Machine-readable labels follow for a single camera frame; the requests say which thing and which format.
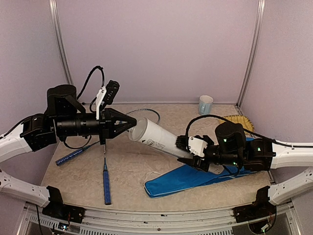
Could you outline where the white shuttlecock tube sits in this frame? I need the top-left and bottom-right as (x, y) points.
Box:
(129, 117), (193, 159)

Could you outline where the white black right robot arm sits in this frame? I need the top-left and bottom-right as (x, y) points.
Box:
(175, 122), (313, 217)

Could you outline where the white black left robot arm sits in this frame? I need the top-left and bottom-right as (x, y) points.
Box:
(0, 81), (137, 162)

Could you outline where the right blue badminton racket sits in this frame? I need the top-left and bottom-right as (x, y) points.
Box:
(103, 108), (160, 205)

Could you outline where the blue badminton racket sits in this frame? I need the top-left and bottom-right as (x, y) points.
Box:
(103, 108), (160, 205)
(55, 144), (93, 166)

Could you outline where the left blue badminton racket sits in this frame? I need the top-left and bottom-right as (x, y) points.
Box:
(55, 144), (93, 166)

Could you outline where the blue racket cover bag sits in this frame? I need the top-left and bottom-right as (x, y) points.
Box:
(143, 165), (254, 198)

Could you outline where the light blue ceramic mug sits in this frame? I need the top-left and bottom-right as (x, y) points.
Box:
(199, 95), (214, 116)

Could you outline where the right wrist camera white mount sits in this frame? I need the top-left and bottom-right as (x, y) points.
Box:
(187, 137), (208, 158)

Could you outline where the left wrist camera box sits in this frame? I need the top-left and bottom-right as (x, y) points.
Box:
(103, 80), (120, 105)

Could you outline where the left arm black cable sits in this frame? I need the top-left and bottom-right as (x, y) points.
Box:
(78, 65), (106, 111)

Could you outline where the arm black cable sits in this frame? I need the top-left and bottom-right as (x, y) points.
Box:
(78, 65), (106, 111)
(185, 114), (313, 149)

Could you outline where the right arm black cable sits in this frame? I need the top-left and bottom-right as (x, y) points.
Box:
(185, 114), (313, 149)

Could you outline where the aluminium front rail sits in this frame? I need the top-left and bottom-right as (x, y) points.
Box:
(17, 195), (301, 235)

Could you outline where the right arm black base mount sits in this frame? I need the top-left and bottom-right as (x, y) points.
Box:
(233, 186), (277, 223)

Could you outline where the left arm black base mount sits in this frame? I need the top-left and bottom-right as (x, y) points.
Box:
(42, 186), (86, 224)

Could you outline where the left aluminium corner post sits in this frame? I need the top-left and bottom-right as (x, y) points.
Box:
(48, 0), (73, 85)

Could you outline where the aluminium corner post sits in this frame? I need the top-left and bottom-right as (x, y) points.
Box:
(48, 0), (73, 85)
(236, 0), (266, 110)

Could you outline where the right aluminium corner post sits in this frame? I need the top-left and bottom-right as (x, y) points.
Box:
(236, 0), (266, 110)

